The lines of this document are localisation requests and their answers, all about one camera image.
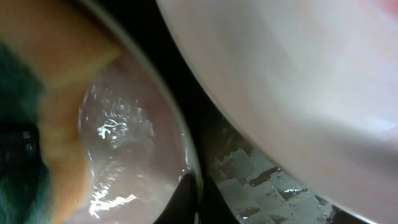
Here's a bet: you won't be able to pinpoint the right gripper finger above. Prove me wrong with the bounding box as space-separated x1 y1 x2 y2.
154 174 198 224

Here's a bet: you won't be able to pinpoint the green and yellow sponge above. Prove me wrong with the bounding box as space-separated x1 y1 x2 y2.
1 1 120 223

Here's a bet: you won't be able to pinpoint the pink plate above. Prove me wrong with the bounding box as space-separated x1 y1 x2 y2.
157 0 397 223

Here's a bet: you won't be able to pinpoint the large brown serving tray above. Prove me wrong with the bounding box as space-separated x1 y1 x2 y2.
99 1 358 224

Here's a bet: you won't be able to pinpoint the light grey plate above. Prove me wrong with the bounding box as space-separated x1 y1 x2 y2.
67 1 203 223

